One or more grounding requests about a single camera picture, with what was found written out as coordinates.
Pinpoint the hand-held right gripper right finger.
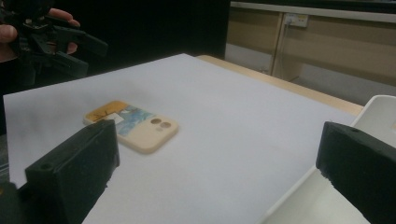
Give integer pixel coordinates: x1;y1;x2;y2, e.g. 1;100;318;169
316;120;396;224

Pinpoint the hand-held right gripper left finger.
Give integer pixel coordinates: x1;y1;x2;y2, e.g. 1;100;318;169
18;119;120;224

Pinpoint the white plastic bin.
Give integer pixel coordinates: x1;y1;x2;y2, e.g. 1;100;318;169
255;94;396;224

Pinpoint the beige painted phone case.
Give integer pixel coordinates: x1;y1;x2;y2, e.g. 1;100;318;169
82;100;180;155

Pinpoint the light wooden table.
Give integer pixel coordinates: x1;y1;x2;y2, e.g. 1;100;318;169
196;54;364;117

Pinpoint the light wooden shelf unit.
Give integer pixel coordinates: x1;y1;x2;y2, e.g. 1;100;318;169
225;1;396;88

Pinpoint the white table mat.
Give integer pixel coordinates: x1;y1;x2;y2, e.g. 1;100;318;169
3;53;358;224

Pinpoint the white wall socket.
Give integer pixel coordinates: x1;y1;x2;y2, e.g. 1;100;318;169
284;12;309;28

